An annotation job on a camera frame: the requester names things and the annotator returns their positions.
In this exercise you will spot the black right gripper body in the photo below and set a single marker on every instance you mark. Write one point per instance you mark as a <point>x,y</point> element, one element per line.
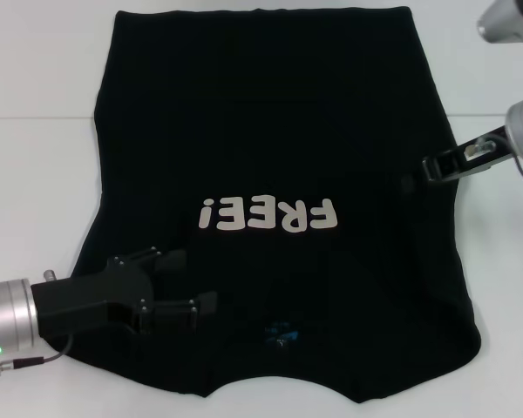
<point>466,163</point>

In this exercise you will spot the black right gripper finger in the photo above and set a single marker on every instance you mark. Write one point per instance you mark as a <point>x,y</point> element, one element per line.
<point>409,182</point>

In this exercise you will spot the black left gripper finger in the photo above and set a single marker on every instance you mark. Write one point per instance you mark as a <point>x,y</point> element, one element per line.
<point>183,307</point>
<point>170,259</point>

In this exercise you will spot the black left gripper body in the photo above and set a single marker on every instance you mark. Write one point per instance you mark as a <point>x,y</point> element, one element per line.
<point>91,296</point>

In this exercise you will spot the black shirt with FREE print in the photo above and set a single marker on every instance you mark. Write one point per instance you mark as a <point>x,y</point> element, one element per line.
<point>261,130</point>

